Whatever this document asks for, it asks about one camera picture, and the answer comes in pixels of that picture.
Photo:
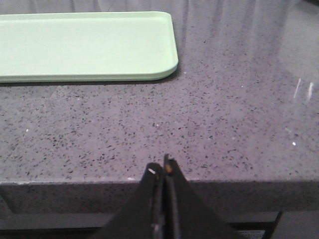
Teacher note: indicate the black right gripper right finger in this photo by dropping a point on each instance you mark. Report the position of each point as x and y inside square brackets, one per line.
[186, 216]

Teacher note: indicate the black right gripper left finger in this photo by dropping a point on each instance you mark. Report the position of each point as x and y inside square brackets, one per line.
[141, 216]

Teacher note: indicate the light green plastic tray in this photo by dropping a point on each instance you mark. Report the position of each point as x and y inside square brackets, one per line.
[87, 47]

